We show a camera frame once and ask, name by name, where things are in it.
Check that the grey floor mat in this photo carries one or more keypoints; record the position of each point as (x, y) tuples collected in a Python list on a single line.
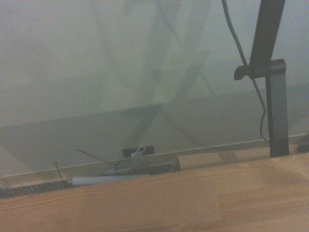
[(36, 188)]

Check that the black wall outlet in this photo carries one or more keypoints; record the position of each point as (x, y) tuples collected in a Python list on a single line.
[(128, 152)]

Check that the black camera stand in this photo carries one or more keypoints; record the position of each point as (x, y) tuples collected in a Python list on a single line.
[(276, 108)]

